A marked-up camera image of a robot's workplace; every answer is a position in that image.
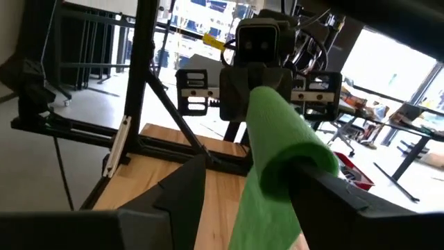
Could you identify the red plastic crate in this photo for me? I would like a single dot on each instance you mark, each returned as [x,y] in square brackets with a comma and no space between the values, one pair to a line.
[357,175]

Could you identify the black bag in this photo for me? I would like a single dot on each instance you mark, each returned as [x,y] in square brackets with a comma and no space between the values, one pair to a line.
[24,83]

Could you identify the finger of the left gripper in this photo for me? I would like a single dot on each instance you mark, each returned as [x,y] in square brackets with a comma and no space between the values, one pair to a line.
[236,93]
[277,78]

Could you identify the cluttered background desk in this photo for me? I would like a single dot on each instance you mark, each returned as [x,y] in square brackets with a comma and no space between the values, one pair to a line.
[399,121]

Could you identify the dark green mesh sheet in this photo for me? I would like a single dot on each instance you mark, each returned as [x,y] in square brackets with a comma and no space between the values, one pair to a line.
[277,139]

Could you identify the black metal rack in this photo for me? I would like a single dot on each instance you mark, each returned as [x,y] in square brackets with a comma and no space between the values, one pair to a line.
[90,45]

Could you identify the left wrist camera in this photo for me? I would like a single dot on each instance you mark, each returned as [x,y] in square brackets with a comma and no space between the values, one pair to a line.
[258,41]

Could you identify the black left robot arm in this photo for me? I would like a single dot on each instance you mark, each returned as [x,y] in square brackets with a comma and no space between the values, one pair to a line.
[305,38]

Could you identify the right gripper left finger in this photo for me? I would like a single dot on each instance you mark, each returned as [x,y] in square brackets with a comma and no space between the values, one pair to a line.
[138,229]

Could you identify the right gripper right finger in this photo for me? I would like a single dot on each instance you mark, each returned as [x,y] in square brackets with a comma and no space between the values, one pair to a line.
[347,225]

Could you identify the white frame strip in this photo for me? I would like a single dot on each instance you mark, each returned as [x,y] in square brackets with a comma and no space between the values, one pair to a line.
[116,149]

